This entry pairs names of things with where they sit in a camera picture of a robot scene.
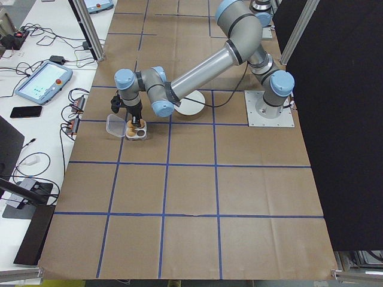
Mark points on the metal frame bars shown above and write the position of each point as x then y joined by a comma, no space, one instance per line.
359,260

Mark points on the black power adapter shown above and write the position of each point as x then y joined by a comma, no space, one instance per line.
58,59
86,45

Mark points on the dark grey docking box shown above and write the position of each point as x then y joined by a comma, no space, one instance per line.
28,183

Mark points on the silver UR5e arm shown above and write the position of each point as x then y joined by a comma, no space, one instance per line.
261,4
209,68

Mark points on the black power strip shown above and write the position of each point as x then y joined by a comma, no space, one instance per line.
18,36

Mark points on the black frame cover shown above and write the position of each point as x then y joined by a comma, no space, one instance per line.
344,119

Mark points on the black flat panel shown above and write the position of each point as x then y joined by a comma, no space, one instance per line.
33,236

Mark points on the black smartphone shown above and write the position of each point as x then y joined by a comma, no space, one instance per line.
25,111

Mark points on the black monitor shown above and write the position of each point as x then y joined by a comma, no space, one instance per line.
9,143

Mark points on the clear plastic egg carton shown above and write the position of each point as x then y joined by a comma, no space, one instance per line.
115,125

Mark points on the beige equipment box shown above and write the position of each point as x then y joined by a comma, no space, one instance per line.
4,21

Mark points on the white round plate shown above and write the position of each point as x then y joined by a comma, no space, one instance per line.
191,108

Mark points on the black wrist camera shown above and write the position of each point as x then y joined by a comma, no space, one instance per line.
115,104

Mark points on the aluminium table rail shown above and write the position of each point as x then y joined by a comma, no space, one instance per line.
21,276
356,275

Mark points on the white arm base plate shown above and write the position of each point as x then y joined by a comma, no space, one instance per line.
269,34
254,119

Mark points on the small white device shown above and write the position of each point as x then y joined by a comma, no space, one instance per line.
31,161

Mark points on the black monitor stand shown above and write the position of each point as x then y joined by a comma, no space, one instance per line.
27,195

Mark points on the blue grey teach pendant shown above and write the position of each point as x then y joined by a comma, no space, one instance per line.
98,5
42,80

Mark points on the aluminium gantry post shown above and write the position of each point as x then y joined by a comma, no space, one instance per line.
299,30
95,39

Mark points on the black orange USB hub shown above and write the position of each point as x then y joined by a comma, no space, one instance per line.
73,125
79,103

